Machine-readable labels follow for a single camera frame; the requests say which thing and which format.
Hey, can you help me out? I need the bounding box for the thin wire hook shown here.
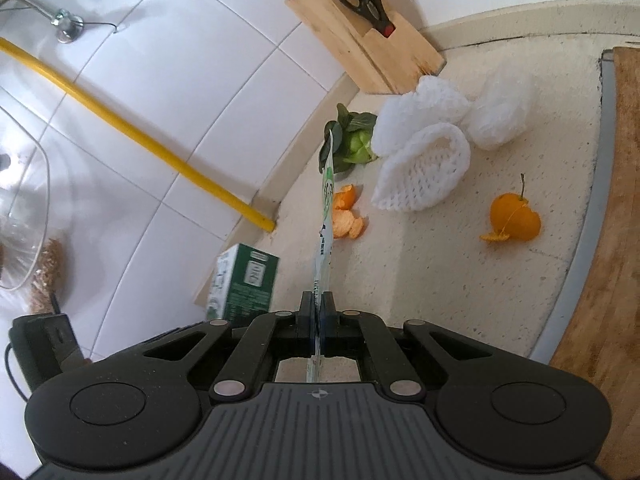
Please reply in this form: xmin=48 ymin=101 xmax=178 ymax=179
xmin=80 ymin=19 xmax=121 ymax=35

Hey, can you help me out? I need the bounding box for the wooden knife block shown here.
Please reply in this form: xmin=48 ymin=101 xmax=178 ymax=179
xmin=285 ymin=0 xmax=447 ymax=96

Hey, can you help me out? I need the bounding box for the black cable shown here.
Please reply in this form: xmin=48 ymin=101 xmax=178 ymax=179
xmin=4 ymin=342 xmax=32 ymax=402

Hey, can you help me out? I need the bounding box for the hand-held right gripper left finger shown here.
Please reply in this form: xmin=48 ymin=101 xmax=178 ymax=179
xmin=142 ymin=291 xmax=317 ymax=403

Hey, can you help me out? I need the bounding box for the grey metal edge strip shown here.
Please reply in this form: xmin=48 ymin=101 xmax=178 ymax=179
xmin=532 ymin=50 xmax=618 ymax=366

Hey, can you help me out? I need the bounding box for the green bok choy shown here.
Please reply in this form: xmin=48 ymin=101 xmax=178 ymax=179
xmin=320 ymin=103 xmax=379 ymax=181

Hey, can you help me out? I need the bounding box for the small white foam net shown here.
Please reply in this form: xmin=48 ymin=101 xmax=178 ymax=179
xmin=375 ymin=75 xmax=472 ymax=157

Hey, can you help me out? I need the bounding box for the curled orange peel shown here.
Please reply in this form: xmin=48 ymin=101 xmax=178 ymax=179
xmin=331 ymin=208 xmax=368 ymax=239

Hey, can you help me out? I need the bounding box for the wooden cutting board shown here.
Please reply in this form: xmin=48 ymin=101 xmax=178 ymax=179
xmin=547 ymin=46 xmax=640 ymax=448

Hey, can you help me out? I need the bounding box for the clear plastic bag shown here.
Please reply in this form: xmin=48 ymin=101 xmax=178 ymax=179
xmin=467 ymin=67 xmax=536 ymax=151

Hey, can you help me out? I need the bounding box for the small orange peel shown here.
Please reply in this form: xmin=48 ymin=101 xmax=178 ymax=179
xmin=332 ymin=184 xmax=359 ymax=211

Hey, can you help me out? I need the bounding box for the metal wall valve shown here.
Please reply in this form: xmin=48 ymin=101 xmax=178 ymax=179
xmin=0 ymin=0 xmax=85 ymax=44

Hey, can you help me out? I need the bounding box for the green and white carton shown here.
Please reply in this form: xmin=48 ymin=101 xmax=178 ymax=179
xmin=206 ymin=243 xmax=280 ymax=328

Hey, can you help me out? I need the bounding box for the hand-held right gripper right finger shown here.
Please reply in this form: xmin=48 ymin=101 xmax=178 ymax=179
xmin=320 ymin=291 xmax=496 ymax=403

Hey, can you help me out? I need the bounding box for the yellow pipe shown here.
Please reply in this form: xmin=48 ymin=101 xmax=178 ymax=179
xmin=0 ymin=37 xmax=276 ymax=233

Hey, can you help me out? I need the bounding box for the large white foam net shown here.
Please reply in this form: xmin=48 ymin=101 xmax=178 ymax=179
xmin=371 ymin=122 xmax=472 ymax=212

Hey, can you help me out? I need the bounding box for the green and white packet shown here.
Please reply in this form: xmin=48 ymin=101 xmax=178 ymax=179
xmin=306 ymin=127 xmax=337 ymax=386

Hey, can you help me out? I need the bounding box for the black power adapter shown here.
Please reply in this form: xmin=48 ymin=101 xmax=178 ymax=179
xmin=9 ymin=312 xmax=85 ymax=392

